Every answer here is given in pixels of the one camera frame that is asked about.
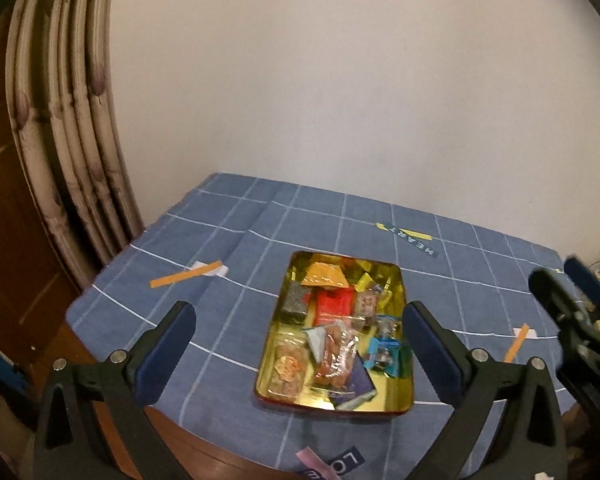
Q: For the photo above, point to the blue candy wrapper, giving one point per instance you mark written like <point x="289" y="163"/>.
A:
<point x="384" y="355"/>

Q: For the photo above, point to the orange snack packet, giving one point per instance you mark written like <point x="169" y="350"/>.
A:
<point x="325" y="275"/>

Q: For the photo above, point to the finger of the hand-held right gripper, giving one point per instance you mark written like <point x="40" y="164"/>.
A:
<point x="592" y="285"/>
<point x="555" y="300"/>

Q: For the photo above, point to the blue checked tablecloth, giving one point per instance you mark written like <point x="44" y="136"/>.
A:
<point x="230" y="240"/>

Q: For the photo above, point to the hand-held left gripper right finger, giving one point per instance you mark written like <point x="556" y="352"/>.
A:
<point x="435" y="355"/>

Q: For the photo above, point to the gold tin box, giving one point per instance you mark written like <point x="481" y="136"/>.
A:
<point x="300" y="262"/>

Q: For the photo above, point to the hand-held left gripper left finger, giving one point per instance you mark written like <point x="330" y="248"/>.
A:
<point x="165" y="355"/>

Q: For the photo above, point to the orange tape strip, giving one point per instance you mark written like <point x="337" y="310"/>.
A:
<point x="516" y="347"/>
<point x="180" y="277"/>

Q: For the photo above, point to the clear cookie packet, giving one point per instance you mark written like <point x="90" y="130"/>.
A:
<point x="290" y="365"/>

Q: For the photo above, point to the clear packet of brown snacks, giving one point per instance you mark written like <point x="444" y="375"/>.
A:
<point x="332" y="355"/>

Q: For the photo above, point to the blue fabric item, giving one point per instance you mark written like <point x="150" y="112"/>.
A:
<point x="2" y="365"/>

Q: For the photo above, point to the white tape piece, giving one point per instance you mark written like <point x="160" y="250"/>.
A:
<point x="527" y="332"/>
<point x="215" y="271"/>

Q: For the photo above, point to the brown candy packet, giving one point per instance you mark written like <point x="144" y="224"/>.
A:
<point x="367" y="305"/>

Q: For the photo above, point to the yellow candy packet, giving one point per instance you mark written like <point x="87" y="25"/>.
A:
<point x="365" y="281"/>

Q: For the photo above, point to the dark grey snack packet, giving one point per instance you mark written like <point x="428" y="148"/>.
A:
<point x="295" y="300"/>

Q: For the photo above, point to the beige curtain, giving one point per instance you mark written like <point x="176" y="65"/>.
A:
<point x="80" y="135"/>

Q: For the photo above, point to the brown wooden door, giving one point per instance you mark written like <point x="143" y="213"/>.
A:
<point x="10" y="210"/>

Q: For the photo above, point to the red snack packet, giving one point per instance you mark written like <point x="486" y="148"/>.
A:
<point x="332" y="305"/>

